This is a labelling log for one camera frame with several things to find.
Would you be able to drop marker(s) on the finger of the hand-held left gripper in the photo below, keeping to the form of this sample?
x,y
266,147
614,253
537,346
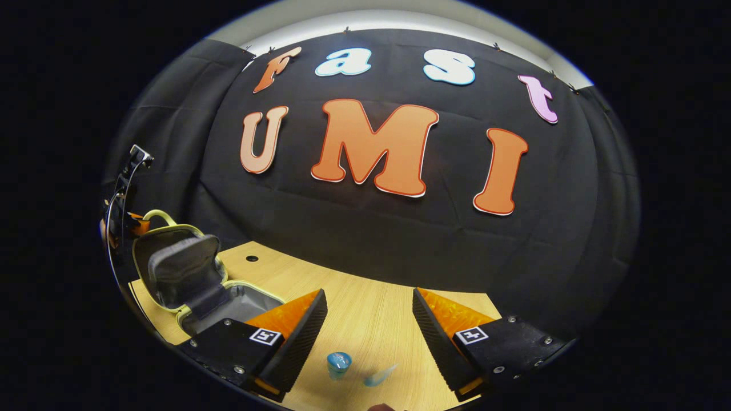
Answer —
x,y
138,224

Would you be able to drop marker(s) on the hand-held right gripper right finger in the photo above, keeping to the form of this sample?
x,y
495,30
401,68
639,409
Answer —
x,y
437,342

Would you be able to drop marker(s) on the black backdrop cloth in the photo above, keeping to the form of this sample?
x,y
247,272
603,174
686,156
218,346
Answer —
x,y
371,240

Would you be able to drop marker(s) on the blue glass bottle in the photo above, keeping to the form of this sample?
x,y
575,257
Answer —
x,y
338,365

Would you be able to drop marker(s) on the pale yellow suitcase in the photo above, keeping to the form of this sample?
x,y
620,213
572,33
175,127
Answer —
x,y
183,260

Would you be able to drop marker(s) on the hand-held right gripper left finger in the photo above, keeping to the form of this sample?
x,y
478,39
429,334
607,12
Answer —
x,y
302,337

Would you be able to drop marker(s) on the light blue tube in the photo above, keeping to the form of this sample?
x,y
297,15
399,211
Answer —
x,y
380,377

